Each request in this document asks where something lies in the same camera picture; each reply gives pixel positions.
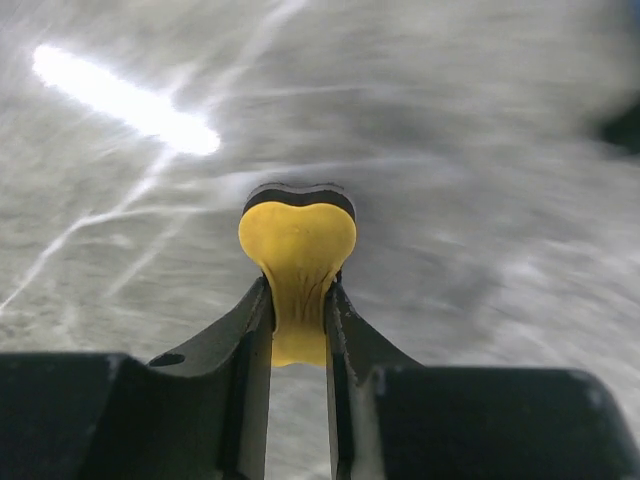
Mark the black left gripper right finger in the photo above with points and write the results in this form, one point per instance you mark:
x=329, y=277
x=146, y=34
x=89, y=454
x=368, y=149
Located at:
x=391, y=417

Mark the yellow black whiteboard eraser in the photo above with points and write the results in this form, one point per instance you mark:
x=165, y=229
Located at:
x=300, y=238

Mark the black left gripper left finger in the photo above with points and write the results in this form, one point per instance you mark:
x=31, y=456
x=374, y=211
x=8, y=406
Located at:
x=197, y=411

